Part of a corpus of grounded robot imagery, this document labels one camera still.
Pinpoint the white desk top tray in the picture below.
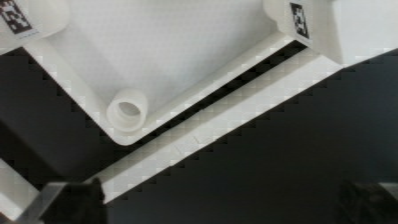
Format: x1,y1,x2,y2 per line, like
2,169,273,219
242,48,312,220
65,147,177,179
27,0,292,145

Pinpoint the white left fence block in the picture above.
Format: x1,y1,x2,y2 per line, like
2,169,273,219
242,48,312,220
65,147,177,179
0,159,40,219

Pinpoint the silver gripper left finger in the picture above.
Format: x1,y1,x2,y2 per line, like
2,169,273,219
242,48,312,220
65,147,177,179
15,181,109,224

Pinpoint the white leg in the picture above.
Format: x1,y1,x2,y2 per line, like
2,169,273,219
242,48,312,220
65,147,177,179
264,0,398,66
0,0,72,55

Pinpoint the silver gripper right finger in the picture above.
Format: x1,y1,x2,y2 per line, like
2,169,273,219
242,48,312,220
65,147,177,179
337,181,398,224

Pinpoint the white front fence bar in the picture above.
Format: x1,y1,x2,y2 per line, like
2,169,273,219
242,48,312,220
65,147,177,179
97,49,344,202

